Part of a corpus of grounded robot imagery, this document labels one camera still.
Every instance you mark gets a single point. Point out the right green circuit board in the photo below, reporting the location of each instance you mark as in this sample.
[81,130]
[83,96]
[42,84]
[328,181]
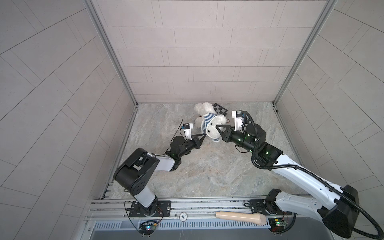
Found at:
[276,224]

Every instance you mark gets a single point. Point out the white teddy bear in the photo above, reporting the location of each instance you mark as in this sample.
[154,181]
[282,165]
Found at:
[205,108]

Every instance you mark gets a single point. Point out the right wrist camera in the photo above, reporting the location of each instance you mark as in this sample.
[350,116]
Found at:
[238,117]

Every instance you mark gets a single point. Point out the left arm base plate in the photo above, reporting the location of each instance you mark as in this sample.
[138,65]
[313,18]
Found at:
[156,209]

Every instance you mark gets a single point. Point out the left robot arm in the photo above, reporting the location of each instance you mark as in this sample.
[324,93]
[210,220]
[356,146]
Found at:
[135,172]

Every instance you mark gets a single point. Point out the black folded chess board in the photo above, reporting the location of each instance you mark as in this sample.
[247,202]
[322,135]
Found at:
[220,110]

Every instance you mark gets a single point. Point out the green circuit board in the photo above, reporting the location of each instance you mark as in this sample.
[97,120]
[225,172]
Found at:
[147,228]
[276,224]

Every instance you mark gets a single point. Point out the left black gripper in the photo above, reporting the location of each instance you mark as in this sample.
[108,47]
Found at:
[195,144]

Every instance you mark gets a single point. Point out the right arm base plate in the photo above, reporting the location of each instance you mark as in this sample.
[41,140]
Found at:
[266,208]

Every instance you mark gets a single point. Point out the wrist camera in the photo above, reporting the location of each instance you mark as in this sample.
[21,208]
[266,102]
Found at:
[238,117]
[187,128]

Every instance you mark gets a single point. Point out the aluminium mounting rail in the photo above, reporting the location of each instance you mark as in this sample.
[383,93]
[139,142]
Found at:
[206,208]

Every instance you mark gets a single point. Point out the beige handle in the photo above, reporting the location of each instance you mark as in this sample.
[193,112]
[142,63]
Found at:
[255,218]

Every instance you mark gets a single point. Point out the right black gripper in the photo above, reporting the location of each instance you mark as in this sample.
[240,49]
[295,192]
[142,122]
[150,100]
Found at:
[228,134]

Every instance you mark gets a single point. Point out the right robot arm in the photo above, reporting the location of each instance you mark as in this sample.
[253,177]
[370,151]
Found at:
[336,207]

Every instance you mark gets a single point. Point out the left green circuit board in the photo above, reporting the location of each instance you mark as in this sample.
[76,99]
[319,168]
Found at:
[147,228]

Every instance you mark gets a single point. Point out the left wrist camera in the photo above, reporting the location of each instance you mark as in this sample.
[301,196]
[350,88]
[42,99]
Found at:
[187,128]

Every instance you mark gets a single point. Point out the blue white striped sweater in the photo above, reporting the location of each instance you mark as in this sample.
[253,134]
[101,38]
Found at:
[209,128]

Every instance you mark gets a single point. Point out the white round knob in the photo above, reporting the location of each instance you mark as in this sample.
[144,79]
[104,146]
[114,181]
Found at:
[183,216]

